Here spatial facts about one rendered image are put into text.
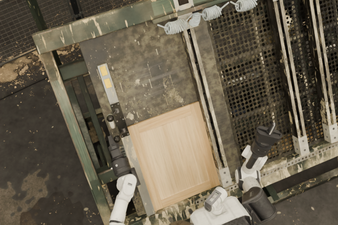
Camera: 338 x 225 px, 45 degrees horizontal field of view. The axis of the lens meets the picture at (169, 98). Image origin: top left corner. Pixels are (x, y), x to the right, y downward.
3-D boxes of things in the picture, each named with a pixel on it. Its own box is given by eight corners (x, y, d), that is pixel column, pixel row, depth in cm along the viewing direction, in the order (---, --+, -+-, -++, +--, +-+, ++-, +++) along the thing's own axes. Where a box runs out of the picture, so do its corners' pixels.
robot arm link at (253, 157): (271, 146, 205) (263, 159, 213) (253, 134, 208) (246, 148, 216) (263, 160, 198) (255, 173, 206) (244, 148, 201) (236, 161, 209)
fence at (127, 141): (146, 213, 246) (147, 216, 242) (96, 65, 216) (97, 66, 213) (153, 210, 247) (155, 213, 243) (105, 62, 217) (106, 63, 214)
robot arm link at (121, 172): (109, 173, 213) (116, 194, 210) (116, 167, 204) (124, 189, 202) (128, 167, 219) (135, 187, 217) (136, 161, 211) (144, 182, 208)
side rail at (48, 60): (104, 224, 247) (107, 234, 237) (39, 50, 212) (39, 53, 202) (114, 220, 248) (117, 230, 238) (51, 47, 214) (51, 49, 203)
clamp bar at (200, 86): (216, 184, 255) (232, 202, 233) (166, -5, 218) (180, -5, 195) (230, 178, 257) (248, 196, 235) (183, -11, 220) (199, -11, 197)
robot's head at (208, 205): (222, 203, 197) (224, 194, 192) (212, 216, 192) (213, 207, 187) (212, 196, 200) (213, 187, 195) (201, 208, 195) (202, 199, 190)
